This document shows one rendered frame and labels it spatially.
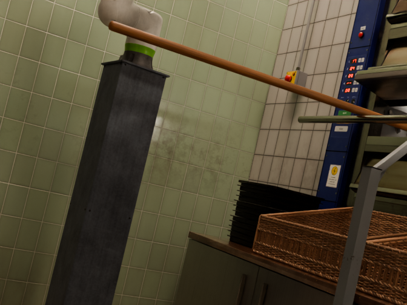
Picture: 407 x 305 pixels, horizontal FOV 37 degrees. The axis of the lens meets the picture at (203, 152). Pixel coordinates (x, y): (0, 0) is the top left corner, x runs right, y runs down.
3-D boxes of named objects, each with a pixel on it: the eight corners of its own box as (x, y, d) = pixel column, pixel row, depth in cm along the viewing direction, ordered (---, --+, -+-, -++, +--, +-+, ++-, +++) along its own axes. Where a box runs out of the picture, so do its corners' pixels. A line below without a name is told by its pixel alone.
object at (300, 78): (292, 92, 329) (297, 74, 329) (304, 91, 320) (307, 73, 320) (281, 88, 325) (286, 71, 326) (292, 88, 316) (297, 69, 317)
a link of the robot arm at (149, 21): (112, 48, 247) (123, 3, 249) (140, 60, 258) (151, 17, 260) (131, 47, 238) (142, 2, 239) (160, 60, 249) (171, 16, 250)
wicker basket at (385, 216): (339, 268, 261) (353, 206, 263) (447, 304, 212) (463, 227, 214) (248, 251, 239) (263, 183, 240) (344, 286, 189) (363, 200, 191)
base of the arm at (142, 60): (102, 66, 261) (105, 52, 261) (132, 76, 268) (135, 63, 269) (126, 62, 239) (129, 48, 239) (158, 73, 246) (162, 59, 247)
